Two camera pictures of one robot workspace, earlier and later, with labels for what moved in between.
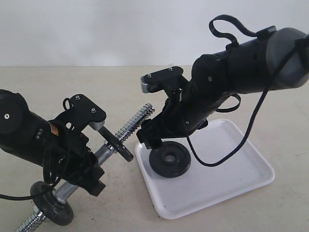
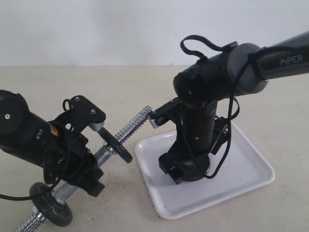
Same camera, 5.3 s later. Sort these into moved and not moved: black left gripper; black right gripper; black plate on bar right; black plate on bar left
Moved: black right gripper
Not moved: black plate on bar left; black plate on bar right; black left gripper
